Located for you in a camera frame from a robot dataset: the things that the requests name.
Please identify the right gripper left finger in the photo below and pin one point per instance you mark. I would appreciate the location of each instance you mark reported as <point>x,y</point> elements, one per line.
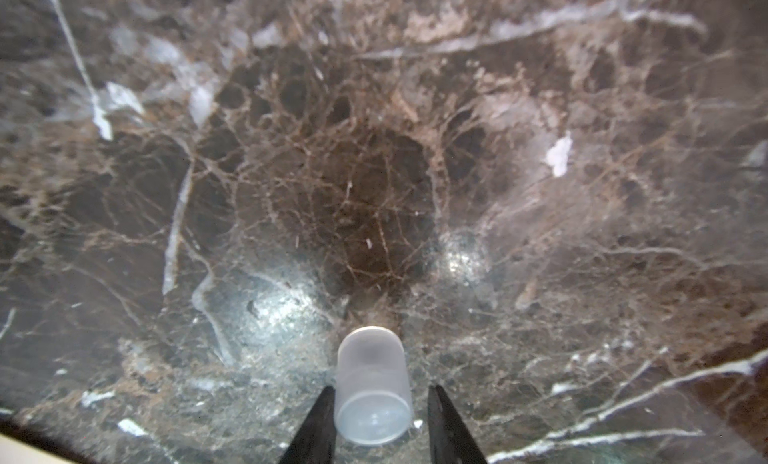
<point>314,442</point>

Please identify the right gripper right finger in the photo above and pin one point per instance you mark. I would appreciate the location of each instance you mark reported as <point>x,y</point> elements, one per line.
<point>450,441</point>

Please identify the clear glue stick cap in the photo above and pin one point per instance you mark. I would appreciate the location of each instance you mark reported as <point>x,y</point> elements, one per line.
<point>373,399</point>

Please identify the beige envelope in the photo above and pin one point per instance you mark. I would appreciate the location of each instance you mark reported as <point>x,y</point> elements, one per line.
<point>16,451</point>

